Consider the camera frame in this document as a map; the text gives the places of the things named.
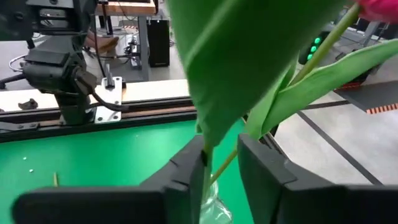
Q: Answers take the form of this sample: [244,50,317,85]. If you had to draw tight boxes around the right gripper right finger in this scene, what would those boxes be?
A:
[238,134,398,224]

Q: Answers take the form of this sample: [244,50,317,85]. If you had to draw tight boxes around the wooden top desk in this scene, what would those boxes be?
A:
[95,0,156,82]

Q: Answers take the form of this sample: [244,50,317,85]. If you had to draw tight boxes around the small black object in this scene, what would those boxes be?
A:
[17,98,39,111]

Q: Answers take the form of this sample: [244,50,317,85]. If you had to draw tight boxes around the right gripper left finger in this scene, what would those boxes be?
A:
[12,135,206,224]

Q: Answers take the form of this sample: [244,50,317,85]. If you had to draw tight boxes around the black device green lights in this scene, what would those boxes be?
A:
[297,29,326,65]

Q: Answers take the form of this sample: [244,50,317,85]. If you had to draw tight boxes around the power strip with cables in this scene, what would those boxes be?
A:
[124,39,143,71]

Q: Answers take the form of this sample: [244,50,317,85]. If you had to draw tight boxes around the black computer tower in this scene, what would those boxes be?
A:
[147,19,171,68]

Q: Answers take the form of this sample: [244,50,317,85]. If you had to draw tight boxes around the bright pink artificial tulip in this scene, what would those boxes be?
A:
[166,0,346,224]
[210,0,398,187]

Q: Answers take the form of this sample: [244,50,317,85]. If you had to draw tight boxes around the black mat orange stripes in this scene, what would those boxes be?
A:
[334,79,398,115]

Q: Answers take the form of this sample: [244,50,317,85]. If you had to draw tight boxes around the person's foot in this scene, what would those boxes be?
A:
[84,30,121,56]

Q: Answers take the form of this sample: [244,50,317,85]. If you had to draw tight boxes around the green table mat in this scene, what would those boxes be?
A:
[0,119,254,224]

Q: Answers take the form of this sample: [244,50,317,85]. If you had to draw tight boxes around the black metal table frame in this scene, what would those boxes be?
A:
[0,96,280,150]

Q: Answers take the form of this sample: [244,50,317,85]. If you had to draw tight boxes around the round clear glass vase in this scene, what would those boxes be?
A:
[198,181,233,224]

